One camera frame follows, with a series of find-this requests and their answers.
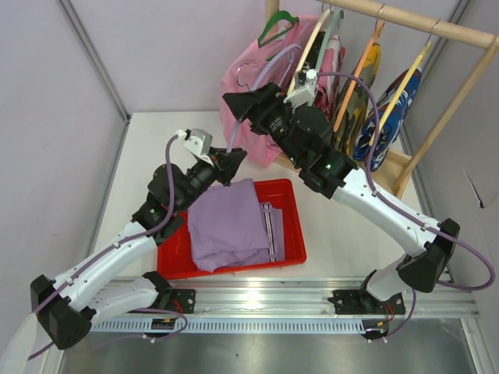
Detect purple hanger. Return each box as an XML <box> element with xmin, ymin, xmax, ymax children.
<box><xmin>227</xmin><ymin>44</ymin><xmax>303</xmax><ymax>153</ymax></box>

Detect purple trousers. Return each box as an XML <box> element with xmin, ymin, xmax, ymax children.
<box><xmin>187</xmin><ymin>178</ymin><xmax>285</xmax><ymax>273</ymax></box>

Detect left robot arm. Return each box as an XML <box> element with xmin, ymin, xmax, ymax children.
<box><xmin>30</xmin><ymin>147</ymin><xmax>246</xmax><ymax>350</ymax></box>

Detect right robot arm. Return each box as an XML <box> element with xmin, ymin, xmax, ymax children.
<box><xmin>222</xmin><ymin>83</ymin><xmax>460</xmax><ymax>302</ymax></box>

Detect cream hanger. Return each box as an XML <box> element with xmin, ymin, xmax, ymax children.
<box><xmin>287</xmin><ymin>5</ymin><xmax>333</xmax><ymax>95</ymax></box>

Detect orange hanger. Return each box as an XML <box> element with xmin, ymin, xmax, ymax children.
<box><xmin>333</xmin><ymin>4</ymin><xmax>385</xmax><ymax>132</ymax></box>

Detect yellow hanger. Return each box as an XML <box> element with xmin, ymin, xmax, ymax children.
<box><xmin>368</xmin><ymin>19</ymin><xmax>441</xmax><ymax>146</ymax></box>

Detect pink t-shirt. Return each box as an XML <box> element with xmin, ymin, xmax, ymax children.
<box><xmin>220</xmin><ymin>15</ymin><xmax>318</xmax><ymax>168</ymax></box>

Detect black floral garment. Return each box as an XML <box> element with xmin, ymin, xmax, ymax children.
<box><xmin>297</xmin><ymin>31</ymin><xmax>325</xmax><ymax>83</ymax></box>

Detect camouflage garment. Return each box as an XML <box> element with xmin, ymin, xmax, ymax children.
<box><xmin>331</xmin><ymin>43</ymin><xmax>381</xmax><ymax>156</ymax></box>

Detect pink patterned garment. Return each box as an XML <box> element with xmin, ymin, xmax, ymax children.
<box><xmin>313</xmin><ymin>34</ymin><xmax>346</xmax><ymax>119</ymax></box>

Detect red plastic tray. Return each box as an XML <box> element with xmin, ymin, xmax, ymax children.
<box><xmin>157</xmin><ymin>179</ymin><xmax>306</xmax><ymax>279</ymax></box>

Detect blue patterned garment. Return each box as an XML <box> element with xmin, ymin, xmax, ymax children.
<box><xmin>352</xmin><ymin>67</ymin><xmax>423</xmax><ymax>172</ymax></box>

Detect wooden clothes rack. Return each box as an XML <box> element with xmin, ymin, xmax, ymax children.
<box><xmin>264</xmin><ymin>0</ymin><xmax>499</xmax><ymax>217</ymax></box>

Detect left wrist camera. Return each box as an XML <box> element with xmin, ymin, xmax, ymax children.
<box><xmin>175</xmin><ymin>129</ymin><xmax>214</xmax><ymax>165</ymax></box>

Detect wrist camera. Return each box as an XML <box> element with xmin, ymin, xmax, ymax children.
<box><xmin>175</xmin><ymin>129</ymin><xmax>214</xmax><ymax>165</ymax></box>
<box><xmin>284</xmin><ymin>69</ymin><xmax>318</xmax><ymax>108</ymax></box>

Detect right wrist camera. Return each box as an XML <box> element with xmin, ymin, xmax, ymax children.
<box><xmin>284</xmin><ymin>69</ymin><xmax>318</xmax><ymax>108</ymax></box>

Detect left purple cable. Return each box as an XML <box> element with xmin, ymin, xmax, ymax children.
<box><xmin>27</xmin><ymin>134</ymin><xmax>184</xmax><ymax>362</ymax></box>

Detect purple cable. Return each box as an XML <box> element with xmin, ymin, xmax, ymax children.
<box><xmin>27</xmin><ymin>134</ymin><xmax>184</xmax><ymax>362</ymax></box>
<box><xmin>317</xmin><ymin>69</ymin><xmax>496</xmax><ymax>291</ymax></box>

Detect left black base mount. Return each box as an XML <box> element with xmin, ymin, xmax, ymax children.
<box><xmin>152</xmin><ymin>289</ymin><xmax>196</xmax><ymax>314</ymax></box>

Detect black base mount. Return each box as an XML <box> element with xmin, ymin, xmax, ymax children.
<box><xmin>152</xmin><ymin>289</ymin><xmax>196</xmax><ymax>314</ymax></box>
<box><xmin>327</xmin><ymin>289</ymin><xmax>406</xmax><ymax>316</ymax></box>

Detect white cable duct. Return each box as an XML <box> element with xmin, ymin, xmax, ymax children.
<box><xmin>92</xmin><ymin>317</ymin><xmax>365</xmax><ymax>334</ymax></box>

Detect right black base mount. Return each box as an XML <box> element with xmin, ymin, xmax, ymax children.
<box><xmin>327</xmin><ymin>289</ymin><xmax>406</xmax><ymax>316</ymax></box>

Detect aluminium rail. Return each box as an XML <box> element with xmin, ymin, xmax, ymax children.
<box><xmin>170</xmin><ymin>277</ymin><xmax>480</xmax><ymax>319</ymax></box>

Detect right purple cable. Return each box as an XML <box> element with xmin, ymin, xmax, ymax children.
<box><xmin>317</xmin><ymin>69</ymin><xmax>496</xmax><ymax>291</ymax></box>

